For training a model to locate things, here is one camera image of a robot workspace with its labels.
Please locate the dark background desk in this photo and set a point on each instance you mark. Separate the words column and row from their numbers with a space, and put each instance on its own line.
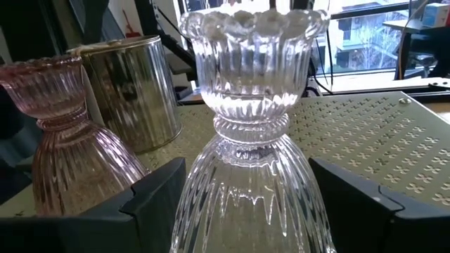
column 415, row 35

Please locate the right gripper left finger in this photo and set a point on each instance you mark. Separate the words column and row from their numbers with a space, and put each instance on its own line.
column 105, row 232

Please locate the pink glass candlestick holder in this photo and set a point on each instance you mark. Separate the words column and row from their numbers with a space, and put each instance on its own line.
column 77, row 158

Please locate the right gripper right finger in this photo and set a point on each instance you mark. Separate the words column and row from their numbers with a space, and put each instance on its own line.
column 369, row 228

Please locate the clear glass candlestick holder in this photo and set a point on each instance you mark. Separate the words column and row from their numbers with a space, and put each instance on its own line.
column 251, row 70

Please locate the green perforated metal shelf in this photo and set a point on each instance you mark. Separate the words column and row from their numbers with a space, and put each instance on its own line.
column 369, row 133

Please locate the silver ribbed candle holder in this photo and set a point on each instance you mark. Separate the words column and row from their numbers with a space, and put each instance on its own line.
column 133, row 95

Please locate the white blue box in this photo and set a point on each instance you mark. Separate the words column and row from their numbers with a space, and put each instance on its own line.
column 436, row 14

